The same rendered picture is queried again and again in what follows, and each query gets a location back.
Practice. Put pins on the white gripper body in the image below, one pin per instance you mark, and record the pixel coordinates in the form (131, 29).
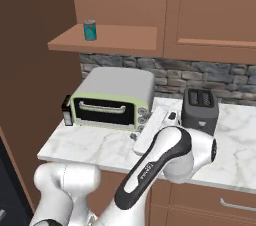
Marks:
(150, 130)

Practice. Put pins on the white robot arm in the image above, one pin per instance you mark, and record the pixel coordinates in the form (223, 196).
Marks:
(153, 166)

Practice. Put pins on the brown base cabinet door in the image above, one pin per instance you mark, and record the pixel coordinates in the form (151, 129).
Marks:
(158, 203)

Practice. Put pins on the open brown cabinet shelf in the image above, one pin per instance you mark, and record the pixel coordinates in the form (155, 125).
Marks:
(116, 40)

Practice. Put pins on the dark grey toaster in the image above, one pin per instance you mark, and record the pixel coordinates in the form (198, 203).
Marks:
(200, 111)

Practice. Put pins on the pale green toaster oven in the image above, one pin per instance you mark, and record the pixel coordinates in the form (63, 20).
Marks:
(116, 86)

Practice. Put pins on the brown drawer front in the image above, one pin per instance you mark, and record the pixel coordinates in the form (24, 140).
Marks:
(200, 206)

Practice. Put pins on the teal can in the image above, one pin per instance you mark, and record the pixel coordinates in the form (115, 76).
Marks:
(90, 30)

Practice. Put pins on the dark appliance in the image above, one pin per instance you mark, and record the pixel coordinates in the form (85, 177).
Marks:
(10, 190)

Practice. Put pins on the brown wall cabinet door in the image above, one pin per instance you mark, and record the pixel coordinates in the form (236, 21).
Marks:
(213, 13)

